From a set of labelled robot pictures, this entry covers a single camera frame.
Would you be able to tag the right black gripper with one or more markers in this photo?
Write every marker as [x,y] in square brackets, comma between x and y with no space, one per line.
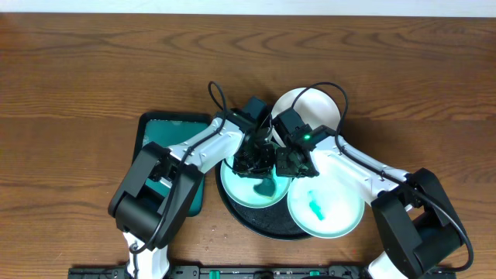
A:
[291,164]

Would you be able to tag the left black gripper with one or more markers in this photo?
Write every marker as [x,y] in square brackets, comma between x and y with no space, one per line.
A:
[253,163]

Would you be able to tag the green wet sponge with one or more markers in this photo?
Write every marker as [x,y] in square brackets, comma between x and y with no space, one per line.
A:
[266,188]

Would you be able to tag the mint plate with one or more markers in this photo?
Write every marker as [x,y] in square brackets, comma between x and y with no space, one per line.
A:
[323,207]
[240,189]

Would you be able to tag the white plate with green stain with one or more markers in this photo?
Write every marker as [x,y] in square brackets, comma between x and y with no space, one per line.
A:
[315,108]

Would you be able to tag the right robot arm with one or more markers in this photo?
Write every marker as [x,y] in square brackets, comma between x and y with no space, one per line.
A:
[420,231]

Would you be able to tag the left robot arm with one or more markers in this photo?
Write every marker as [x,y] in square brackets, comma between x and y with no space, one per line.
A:
[153,199]

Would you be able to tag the round black tray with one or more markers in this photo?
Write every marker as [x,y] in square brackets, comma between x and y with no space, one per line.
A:
[275,221]

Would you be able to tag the black rectangular sponge tray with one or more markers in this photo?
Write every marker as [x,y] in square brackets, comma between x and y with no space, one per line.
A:
[166,129]

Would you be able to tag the mint plate front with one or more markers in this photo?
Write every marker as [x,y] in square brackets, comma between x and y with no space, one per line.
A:
[323,207]

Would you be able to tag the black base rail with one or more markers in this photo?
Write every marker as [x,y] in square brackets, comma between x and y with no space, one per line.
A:
[195,272]

